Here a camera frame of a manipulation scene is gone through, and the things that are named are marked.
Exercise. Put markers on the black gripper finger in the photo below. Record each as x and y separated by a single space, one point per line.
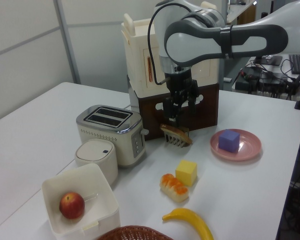
170 110
192 105

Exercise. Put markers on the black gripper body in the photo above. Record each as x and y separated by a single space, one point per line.
181 85

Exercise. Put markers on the purple cube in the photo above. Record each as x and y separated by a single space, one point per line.
228 142

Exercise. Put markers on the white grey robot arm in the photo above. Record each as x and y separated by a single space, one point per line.
190 42

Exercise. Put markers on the yellow cube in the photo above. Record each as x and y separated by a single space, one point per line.
186 173

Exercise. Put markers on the dark brown wooden box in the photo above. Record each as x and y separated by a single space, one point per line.
207 112

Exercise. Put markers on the brown bread slice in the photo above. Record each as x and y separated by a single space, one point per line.
175 131

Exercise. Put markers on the metal toast rack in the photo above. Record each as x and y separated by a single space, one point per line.
172 141

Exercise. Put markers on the toy kitchen cabinet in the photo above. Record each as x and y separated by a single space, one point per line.
137 45

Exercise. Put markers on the pink plate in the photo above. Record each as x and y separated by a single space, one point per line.
250 147

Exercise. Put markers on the cream silver toaster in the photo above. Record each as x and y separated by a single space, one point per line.
102 135

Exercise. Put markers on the orange white toy bread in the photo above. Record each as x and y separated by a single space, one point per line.
173 188

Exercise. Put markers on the black monitor stand base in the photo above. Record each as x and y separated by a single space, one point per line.
268 60

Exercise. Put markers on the small white lidded bin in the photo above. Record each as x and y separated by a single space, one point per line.
97 160

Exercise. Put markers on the wooden cabinet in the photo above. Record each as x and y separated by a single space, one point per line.
245 13

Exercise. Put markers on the yellow banana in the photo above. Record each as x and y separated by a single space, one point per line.
195 221

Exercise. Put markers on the white square plastic container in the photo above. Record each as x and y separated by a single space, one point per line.
107 220

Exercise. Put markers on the brown wicker basket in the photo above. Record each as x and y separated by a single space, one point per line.
132 233

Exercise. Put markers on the red apple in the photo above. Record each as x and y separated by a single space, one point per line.
72 205

